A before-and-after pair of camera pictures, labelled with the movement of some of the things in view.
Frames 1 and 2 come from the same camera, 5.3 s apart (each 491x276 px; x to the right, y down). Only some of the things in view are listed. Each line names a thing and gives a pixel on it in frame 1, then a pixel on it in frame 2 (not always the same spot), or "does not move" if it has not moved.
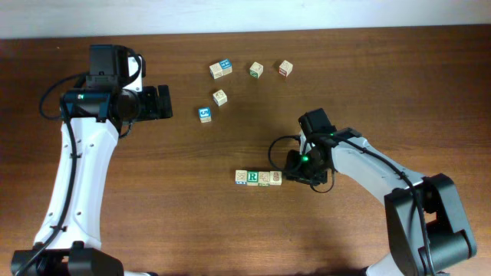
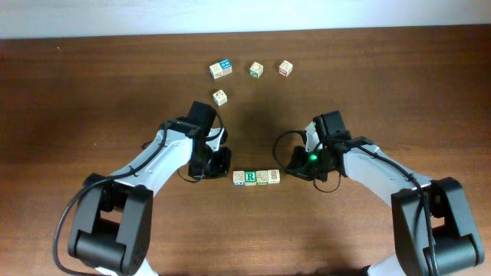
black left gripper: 153,109 → 219,170
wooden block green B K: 264,179 does not move
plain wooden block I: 275,178 does not move
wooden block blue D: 241,177 does not move
